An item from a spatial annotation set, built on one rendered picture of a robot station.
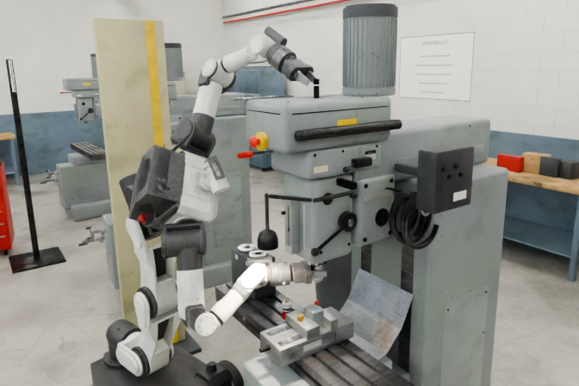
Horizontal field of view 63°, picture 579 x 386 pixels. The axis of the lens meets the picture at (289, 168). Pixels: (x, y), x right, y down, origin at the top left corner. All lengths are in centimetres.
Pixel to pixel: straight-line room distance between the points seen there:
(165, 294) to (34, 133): 849
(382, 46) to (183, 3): 967
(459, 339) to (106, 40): 251
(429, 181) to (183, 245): 85
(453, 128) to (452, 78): 447
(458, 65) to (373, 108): 483
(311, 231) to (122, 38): 195
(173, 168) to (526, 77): 483
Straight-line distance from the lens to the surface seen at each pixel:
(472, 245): 211
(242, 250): 232
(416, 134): 188
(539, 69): 591
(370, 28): 174
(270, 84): 900
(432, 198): 161
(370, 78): 173
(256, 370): 198
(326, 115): 154
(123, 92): 315
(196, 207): 172
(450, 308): 211
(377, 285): 214
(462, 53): 644
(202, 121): 188
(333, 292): 387
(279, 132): 147
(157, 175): 169
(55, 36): 1046
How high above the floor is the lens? 200
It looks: 12 degrees down
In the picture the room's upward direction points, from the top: 1 degrees counter-clockwise
